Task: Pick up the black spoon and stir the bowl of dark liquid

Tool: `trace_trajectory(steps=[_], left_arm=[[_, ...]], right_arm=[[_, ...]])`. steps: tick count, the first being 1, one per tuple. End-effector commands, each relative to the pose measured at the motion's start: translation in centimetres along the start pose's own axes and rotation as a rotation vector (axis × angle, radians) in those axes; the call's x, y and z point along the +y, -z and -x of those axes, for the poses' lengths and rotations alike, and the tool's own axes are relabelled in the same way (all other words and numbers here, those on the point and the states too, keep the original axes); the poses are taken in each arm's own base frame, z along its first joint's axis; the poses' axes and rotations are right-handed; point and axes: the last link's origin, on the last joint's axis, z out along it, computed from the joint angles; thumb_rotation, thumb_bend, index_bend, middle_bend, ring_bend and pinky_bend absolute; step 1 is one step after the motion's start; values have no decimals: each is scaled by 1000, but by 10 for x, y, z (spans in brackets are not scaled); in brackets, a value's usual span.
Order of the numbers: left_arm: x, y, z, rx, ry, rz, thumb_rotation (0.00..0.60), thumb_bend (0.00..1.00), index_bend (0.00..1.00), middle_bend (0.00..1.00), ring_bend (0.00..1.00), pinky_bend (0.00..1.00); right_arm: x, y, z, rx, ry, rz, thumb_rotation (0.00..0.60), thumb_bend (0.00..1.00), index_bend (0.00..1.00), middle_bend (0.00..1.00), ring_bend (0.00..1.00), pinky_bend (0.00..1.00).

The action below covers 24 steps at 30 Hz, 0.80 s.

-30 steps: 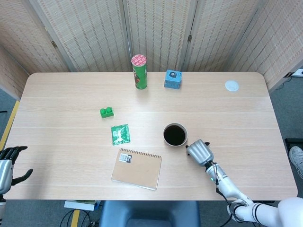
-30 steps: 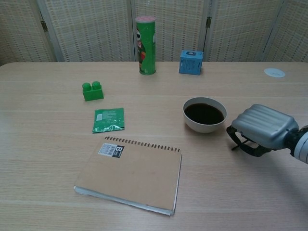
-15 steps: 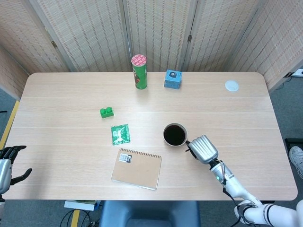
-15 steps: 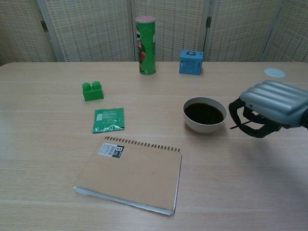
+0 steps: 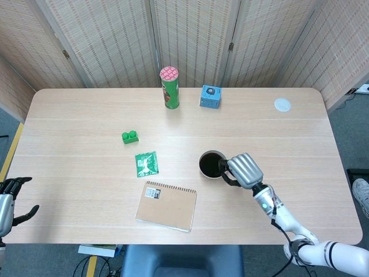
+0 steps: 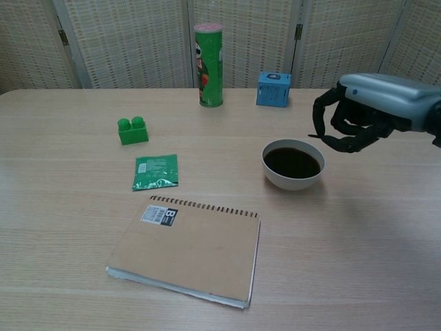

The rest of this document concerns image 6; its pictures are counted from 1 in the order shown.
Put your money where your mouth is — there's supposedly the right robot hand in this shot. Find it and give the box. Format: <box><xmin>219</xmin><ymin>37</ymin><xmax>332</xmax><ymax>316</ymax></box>
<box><xmin>311</xmin><ymin>72</ymin><xmax>441</xmax><ymax>154</ymax></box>

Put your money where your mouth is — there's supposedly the white bowl with dark liquid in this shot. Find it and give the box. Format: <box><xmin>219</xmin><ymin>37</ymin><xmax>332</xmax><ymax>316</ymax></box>
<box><xmin>261</xmin><ymin>139</ymin><xmax>326</xmax><ymax>192</ymax></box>

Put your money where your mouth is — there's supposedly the blue cube box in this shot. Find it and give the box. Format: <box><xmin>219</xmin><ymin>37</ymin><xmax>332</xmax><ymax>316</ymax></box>
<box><xmin>255</xmin><ymin>71</ymin><xmax>293</xmax><ymax>109</ymax></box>

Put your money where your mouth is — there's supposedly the green chips can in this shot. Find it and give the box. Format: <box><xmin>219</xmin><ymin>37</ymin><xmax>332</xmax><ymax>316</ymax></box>
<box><xmin>193</xmin><ymin>23</ymin><xmax>225</xmax><ymax>109</ymax></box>

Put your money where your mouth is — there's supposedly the green foil sachet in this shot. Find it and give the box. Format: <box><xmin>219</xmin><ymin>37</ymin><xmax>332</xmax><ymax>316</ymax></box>
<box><xmin>132</xmin><ymin>154</ymin><xmax>180</xmax><ymax>192</ymax></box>

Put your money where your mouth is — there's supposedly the brown spiral notebook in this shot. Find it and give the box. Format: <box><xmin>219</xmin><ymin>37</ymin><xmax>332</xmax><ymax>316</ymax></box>
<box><xmin>105</xmin><ymin>194</ymin><xmax>262</xmax><ymax>310</ymax></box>

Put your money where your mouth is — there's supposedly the woven folding screen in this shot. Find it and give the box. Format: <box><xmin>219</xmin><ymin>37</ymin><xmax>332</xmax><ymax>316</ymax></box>
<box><xmin>0</xmin><ymin>0</ymin><xmax>441</xmax><ymax>91</ymax></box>

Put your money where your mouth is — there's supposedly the green toy building block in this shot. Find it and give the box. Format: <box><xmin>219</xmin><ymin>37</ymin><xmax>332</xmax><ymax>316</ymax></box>
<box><xmin>117</xmin><ymin>115</ymin><xmax>150</xmax><ymax>146</ymax></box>

